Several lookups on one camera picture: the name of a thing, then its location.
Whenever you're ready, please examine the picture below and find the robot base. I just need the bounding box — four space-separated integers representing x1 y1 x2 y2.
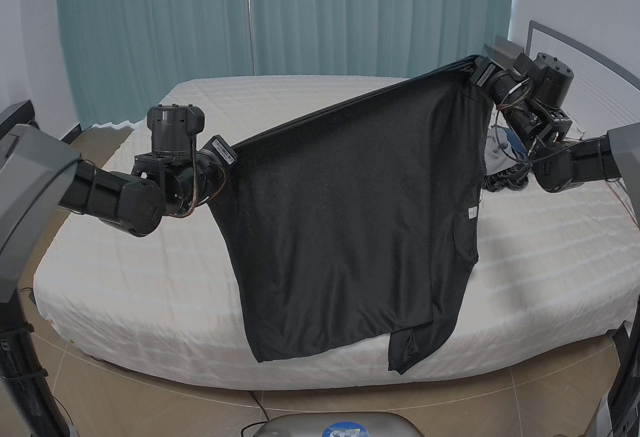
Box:
250 412 426 437

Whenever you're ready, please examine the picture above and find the black chest of drawers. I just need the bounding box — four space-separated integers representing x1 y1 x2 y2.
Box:
0 100 38 130

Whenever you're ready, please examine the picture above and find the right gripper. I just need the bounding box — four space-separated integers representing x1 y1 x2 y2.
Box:
470 55 523 102

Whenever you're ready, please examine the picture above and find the grey bedside table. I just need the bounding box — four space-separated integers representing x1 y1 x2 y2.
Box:
482 36 526 65

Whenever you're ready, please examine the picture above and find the blue-green curtain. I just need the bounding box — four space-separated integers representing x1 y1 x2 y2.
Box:
56 0 251 131
248 0 516 78

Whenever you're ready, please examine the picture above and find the bed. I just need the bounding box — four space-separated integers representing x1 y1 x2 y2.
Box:
32 20 640 393

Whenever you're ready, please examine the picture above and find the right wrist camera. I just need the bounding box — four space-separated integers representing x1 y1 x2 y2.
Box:
513 52 539 77

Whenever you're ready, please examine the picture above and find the pile of clothes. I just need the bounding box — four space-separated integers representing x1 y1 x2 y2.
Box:
482 123 531 193

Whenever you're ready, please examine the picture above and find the black T-shirt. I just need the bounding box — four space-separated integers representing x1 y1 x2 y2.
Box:
212 54 493 376

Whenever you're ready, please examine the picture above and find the black cable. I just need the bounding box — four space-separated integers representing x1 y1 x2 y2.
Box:
239 389 272 437

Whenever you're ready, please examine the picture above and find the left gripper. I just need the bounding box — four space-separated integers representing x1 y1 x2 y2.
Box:
192 135 238 206

